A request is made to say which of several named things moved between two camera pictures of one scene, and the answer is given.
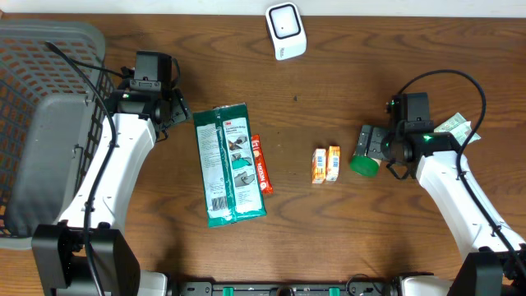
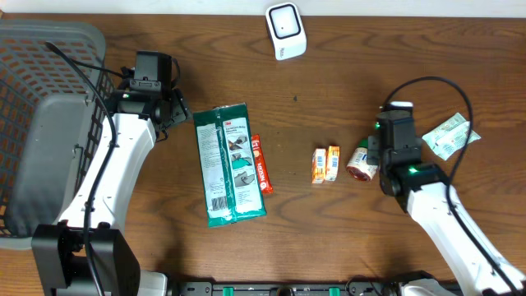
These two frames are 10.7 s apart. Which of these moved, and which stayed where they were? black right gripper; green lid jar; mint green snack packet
Moved: green lid jar; black right gripper
Stayed: mint green snack packet
